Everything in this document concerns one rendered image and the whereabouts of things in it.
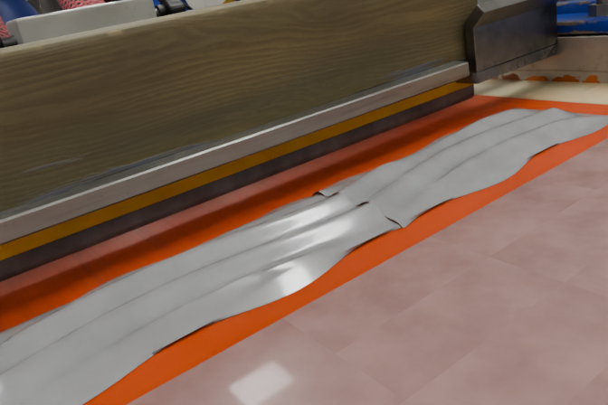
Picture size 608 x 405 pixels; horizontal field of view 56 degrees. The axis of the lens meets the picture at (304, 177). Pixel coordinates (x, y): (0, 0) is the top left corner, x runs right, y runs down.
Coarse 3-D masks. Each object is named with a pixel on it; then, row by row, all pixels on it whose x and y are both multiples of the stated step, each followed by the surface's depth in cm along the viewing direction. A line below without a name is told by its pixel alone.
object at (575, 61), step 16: (560, 48) 43; (576, 48) 42; (592, 48) 41; (528, 64) 46; (544, 64) 45; (560, 64) 44; (576, 64) 43; (592, 64) 42; (544, 80) 45; (560, 80) 44; (576, 80) 43; (592, 80) 42
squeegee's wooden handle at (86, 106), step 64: (256, 0) 30; (320, 0) 32; (384, 0) 34; (448, 0) 37; (0, 64) 23; (64, 64) 25; (128, 64) 26; (192, 64) 28; (256, 64) 30; (320, 64) 32; (384, 64) 35; (0, 128) 24; (64, 128) 25; (128, 128) 27; (192, 128) 29; (0, 192) 24
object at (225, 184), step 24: (456, 96) 41; (384, 120) 37; (408, 120) 39; (336, 144) 35; (264, 168) 33; (288, 168) 34; (192, 192) 30; (216, 192) 31; (120, 216) 28; (144, 216) 29; (72, 240) 27; (96, 240) 28; (0, 264) 26; (24, 264) 26
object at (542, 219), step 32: (480, 96) 44; (416, 128) 39; (448, 128) 38; (320, 160) 36; (352, 160) 35; (384, 160) 34; (544, 160) 30; (576, 160) 29; (480, 192) 27; (512, 192) 26; (544, 192) 26; (576, 192) 25; (416, 224) 25; (448, 224) 25; (480, 224) 24; (512, 224) 23; (544, 224) 23; (576, 224) 22; (512, 256) 21; (544, 256) 21; (576, 256) 20
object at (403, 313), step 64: (256, 192) 33; (128, 256) 27; (384, 256) 23; (448, 256) 22; (0, 320) 24; (256, 320) 20; (320, 320) 19; (384, 320) 19; (448, 320) 18; (512, 320) 18; (576, 320) 17; (128, 384) 18; (192, 384) 17; (256, 384) 17; (320, 384) 16; (384, 384) 16; (448, 384) 15; (512, 384) 15; (576, 384) 15
